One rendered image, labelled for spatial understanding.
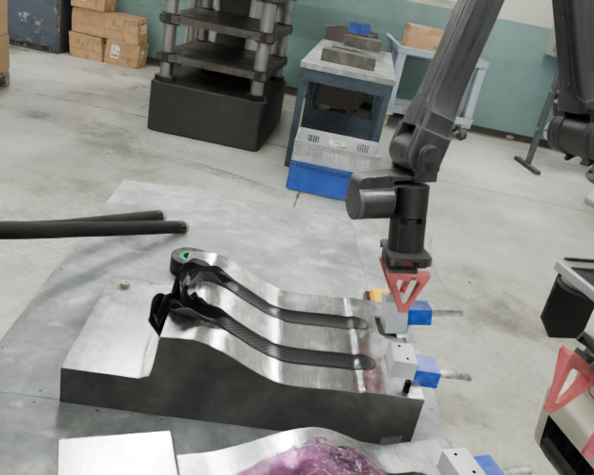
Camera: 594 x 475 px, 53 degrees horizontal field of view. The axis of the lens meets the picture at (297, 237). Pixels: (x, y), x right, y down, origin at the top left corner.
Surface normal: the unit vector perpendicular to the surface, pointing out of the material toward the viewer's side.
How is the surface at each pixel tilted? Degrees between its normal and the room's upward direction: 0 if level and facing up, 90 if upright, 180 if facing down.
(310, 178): 91
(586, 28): 83
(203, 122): 90
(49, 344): 0
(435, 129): 81
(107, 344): 0
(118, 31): 87
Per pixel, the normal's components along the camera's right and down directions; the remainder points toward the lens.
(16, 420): 0.18, -0.90
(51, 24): -0.08, 0.40
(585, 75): 0.26, 0.29
